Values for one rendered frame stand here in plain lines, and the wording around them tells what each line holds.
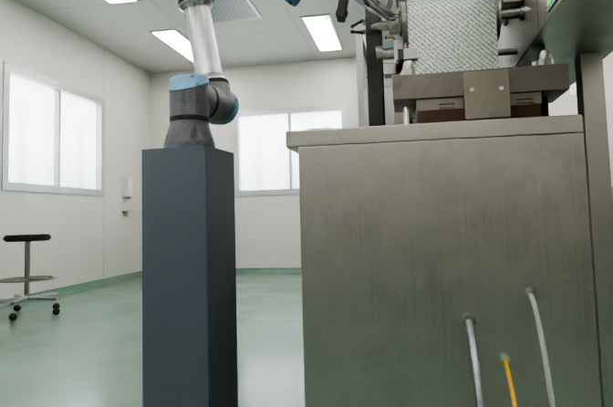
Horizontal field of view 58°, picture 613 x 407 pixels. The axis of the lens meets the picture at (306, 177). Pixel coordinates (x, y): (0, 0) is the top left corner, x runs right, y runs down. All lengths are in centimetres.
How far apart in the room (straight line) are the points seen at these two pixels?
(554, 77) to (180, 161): 98
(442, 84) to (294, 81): 616
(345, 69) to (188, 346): 610
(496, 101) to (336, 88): 606
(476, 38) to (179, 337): 115
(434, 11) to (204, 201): 82
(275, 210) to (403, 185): 608
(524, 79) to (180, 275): 101
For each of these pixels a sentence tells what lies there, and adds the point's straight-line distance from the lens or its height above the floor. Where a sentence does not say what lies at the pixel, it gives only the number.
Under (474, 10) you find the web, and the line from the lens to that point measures 163.
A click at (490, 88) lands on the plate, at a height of 98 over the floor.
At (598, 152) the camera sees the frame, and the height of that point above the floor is 85.
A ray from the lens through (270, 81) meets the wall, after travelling 754.
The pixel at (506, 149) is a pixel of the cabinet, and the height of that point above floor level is 83.
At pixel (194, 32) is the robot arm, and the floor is 130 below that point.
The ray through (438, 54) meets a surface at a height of 113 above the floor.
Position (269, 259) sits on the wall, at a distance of 734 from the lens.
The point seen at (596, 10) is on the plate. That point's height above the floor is 114.
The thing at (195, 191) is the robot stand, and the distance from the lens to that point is 154.
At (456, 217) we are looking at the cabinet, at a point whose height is 68.
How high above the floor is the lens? 69
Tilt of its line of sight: 4 degrees up
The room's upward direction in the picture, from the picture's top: 2 degrees counter-clockwise
